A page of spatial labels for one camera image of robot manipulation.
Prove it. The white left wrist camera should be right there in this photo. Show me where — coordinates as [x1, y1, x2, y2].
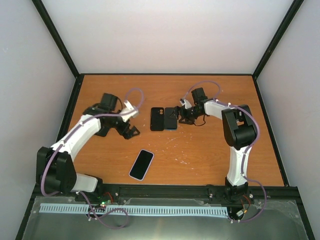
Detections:
[121, 100, 140, 122]

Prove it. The phone with lilac case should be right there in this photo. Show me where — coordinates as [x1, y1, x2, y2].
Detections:
[129, 149, 155, 181]

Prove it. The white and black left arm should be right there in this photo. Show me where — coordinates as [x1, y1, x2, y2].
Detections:
[36, 93, 140, 202]

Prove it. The black right frame post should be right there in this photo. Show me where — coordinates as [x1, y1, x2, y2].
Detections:
[252, 0, 304, 81]

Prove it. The teal phone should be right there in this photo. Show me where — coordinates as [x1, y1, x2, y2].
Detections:
[164, 107, 178, 131]

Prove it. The black frame rail base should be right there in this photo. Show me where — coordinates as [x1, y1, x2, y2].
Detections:
[32, 182, 301, 208]

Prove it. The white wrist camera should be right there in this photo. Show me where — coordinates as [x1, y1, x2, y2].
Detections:
[121, 100, 140, 122]
[179, 98, 192, 109]

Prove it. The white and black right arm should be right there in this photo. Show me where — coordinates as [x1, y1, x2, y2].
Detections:
[164, 87, 260, 202]

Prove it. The black phone case on table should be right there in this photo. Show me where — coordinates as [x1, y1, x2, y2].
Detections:
[95, 127, 110, 137]

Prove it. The black frame post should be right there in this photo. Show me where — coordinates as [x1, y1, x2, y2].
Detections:
[252, 0, 304, 81]
[31, 0, 80, 79]

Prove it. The black phone case with ring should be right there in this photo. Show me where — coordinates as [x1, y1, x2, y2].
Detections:
[150, 107, 165, 132]

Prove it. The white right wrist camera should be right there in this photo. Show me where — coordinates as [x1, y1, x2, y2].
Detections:
[179, 98, 192, 109]

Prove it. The light blue cable duct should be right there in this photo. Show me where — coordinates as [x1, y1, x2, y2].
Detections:
[39, 203, 228, 218]

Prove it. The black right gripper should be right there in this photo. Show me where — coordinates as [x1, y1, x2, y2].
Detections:
[167, 106, 203, 125]

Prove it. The black left frame post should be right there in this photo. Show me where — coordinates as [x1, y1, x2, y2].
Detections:
[31, 0, 80, 79]

